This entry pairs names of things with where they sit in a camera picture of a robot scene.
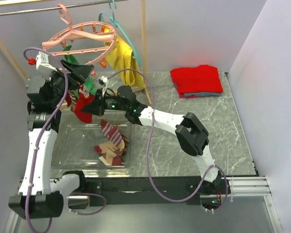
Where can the beige purple striped sock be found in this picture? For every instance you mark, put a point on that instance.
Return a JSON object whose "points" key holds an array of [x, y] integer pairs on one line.
{"points": [[107, 148]]}

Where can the black base beam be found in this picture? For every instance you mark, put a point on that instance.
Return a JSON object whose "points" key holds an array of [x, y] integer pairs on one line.
{"points": [[138, 190]]}

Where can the aluminium rail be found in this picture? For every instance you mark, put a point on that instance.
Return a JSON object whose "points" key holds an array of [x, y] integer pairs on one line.
{"points": [[249, 187]]}

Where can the brown striped sock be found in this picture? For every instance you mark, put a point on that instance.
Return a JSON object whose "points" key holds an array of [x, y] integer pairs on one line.
{"points": [[71, 100], [126, 145]]}

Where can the red folded shirt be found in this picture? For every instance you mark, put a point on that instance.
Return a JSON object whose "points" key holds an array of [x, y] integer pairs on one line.
{"points": [[200, 74]]}

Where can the red patterned sock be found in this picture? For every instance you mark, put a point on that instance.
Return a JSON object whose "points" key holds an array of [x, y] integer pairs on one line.
{"points": [[85, 98]]}

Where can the green cloth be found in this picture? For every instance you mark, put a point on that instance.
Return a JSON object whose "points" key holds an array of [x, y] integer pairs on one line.
{"points": [[89, 83]]}

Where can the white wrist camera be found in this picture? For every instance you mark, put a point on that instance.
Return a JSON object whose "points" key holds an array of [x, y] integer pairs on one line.
{"points": [[103, 81], [42, 63]]}

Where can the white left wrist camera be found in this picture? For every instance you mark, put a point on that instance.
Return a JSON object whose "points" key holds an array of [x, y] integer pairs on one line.
{"points": [[42, 63]]}

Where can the teal clothes hanger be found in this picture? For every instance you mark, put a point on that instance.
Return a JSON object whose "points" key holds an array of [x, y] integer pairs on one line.
{"points": [[112, 5]]}

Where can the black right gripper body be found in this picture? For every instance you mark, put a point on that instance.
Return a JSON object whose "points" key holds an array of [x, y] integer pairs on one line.
{"points": [[111, 103]]}

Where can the pink round clip hanger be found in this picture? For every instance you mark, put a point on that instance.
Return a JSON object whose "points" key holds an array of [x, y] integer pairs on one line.
{"points": [[92, 37]]}

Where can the wooden clothes rack frame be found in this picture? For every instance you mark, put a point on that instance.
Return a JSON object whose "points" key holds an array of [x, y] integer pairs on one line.
{"points": [[21, 73]]}

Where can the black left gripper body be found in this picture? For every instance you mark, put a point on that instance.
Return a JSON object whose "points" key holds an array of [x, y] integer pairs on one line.
{"points": [[57, 85]]}

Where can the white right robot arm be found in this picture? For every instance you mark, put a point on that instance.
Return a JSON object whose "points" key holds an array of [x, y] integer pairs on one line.
{"points": [[190, 132]]}

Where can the clear plastic bin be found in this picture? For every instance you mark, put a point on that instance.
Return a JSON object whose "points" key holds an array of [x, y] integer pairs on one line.
{"points": [[74, 145]]}

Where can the yellow cloth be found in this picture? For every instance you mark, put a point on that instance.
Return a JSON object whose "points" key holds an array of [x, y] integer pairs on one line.
{"points": [[121, 57]]}

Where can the grey folded shirt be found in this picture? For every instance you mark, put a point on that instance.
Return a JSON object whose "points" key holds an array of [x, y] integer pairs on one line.
{"points": [[194, 90]]}

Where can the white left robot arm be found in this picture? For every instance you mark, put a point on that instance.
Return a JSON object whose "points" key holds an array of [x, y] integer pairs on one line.
{"points": [[39, 196]]}

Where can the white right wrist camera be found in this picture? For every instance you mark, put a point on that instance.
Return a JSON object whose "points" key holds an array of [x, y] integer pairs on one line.
{"points": [[103, 81]]}

